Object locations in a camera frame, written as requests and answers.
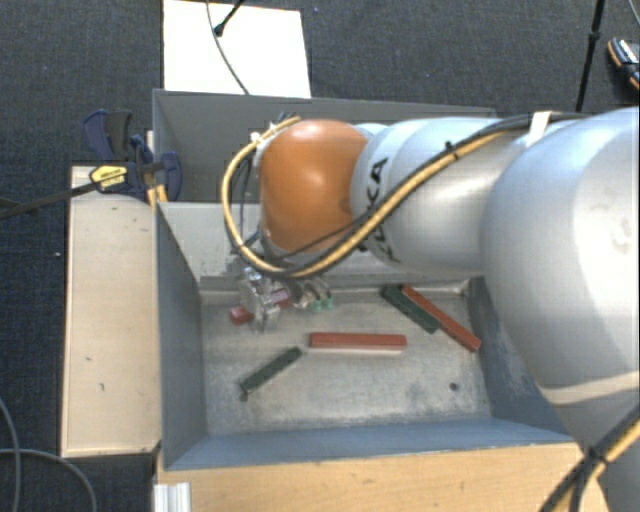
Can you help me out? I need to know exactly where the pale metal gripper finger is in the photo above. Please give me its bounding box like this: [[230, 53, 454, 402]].
[[249, 302, 282, 335]]

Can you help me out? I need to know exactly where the red-brown block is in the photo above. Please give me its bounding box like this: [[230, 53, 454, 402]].
[[400, 284, 483, 353], [307, 331, 409, 357], [229, 297, 292, 327]]

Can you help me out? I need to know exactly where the dark green flat block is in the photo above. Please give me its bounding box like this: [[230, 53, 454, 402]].
[[238, 346, 304, 397], [380, 284, 442, 336]]

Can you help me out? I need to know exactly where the grey metal bin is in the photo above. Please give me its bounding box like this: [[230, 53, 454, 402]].
[[151, 88, 577, 472]]

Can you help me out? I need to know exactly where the pale wood flat board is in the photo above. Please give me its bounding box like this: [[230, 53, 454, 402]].
[[60, 165, 164, 459]]

